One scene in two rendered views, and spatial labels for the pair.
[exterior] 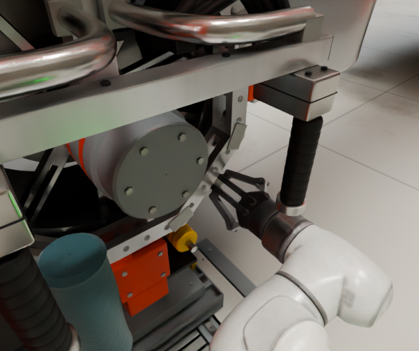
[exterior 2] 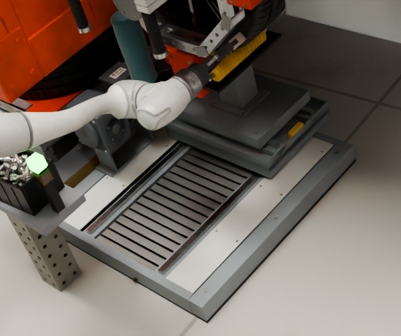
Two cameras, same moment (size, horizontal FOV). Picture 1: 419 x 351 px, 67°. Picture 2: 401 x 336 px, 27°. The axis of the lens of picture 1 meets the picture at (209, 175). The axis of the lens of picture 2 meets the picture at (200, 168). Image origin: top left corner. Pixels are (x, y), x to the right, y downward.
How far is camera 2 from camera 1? 2.41 m
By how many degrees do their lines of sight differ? 68
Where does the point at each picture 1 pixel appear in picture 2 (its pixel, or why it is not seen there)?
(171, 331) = (223, 145)
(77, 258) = (121, 17)
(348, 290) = (141, 99)
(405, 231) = not seen: outside the picture
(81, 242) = not seen: hidden behind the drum
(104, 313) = (123, 47)
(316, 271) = (148, 87)
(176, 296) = (241, 129)
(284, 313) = (125, 84)
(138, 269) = (178, 61)
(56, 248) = not seen: hidden behind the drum
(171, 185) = (128, 8)
